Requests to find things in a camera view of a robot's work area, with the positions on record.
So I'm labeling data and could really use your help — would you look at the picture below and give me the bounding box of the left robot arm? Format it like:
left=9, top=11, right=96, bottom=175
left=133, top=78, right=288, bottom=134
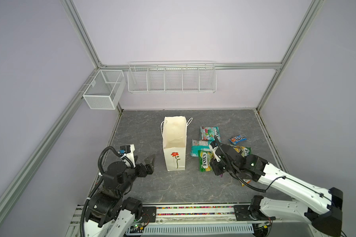
left=79, top=144, right=156, bottom=237

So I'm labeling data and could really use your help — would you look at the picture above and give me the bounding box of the green Fox's candy bag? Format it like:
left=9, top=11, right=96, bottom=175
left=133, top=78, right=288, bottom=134
left=198, top=151, right=213, bottom=172

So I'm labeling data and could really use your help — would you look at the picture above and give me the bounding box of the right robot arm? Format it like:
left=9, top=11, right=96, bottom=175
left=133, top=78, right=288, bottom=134
left=209, top=141, right=345, bottom=237

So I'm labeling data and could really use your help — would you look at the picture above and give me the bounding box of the teal Fox's candy bag front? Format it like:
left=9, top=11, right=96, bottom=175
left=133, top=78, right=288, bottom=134
left=200, top=126, right=222, bottom=142

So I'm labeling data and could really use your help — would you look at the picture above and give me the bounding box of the teal fox's candy bag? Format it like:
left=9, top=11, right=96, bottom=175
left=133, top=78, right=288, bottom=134
left=200, top=126, right=222, bottom=142
left=190, top=140, right=212, bottom=157

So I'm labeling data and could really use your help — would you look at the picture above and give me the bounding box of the long white wire basket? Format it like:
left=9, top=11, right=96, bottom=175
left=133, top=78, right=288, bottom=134
left=127, top=61, right=217, bottom=93

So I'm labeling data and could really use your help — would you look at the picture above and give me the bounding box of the orange Fox's fruits bag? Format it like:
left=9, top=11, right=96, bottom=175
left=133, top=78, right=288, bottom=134
left=239, top=179, right=251, bottom=187

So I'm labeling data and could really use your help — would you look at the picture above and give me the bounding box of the blue M&M's packet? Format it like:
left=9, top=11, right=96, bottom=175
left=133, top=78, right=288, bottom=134
left=229, top=134, right=247, bottom=146

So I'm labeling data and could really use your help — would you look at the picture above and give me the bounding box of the small white mesh basket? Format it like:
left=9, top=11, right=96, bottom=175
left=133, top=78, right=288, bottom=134
left=83, top=70, right=126, bottom=110

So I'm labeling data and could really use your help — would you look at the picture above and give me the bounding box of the green Fox's spring tea bag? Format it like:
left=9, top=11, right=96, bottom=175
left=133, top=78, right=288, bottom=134
left=232, top=146, right=252, bottom=157

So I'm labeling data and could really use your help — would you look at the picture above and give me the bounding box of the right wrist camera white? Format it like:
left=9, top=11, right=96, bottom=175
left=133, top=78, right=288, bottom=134
left=209, top=142, right=221, bottom=163

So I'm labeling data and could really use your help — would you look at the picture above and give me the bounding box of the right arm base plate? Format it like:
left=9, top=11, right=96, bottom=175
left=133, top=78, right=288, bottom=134
left=233, top=204, right=269, bottom=221

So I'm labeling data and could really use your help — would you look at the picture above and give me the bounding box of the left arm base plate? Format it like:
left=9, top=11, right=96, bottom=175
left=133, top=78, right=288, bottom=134
left=135, top=206, right=157, bottom=223

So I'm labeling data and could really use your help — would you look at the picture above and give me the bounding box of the teal Fox's candy bag back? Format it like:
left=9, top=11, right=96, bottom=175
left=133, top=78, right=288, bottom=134
left=190, top=140, right=212, bottom=157

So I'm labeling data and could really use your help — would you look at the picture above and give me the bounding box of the white floral paper bag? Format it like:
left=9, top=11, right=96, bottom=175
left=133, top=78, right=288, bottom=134
left=160, top=116, right=193, bottom=171

